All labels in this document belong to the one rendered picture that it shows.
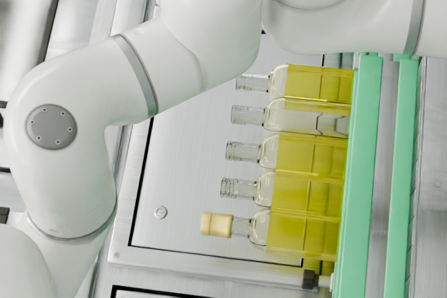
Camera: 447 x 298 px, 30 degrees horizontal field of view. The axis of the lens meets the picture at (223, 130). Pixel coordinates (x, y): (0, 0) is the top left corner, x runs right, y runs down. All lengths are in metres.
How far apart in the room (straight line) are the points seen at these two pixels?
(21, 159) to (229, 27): 0.21
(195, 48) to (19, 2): 0.90
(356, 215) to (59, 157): 0.50
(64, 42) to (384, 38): 0.85
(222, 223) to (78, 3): 0.58
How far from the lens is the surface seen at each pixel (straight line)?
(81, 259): 0.79
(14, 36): 1.59
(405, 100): 1.14
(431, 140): 1.11
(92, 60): 0.75
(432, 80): 1.14
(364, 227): 1.08
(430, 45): 0.83
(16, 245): 0.69
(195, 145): 1.39
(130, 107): 0.75
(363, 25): 0.82
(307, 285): 1.25
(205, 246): 1.34
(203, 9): 0.72
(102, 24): 1.54
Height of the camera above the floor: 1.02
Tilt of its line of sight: 6 degrees up
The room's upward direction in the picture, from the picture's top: 84 degrees counter-clockwise
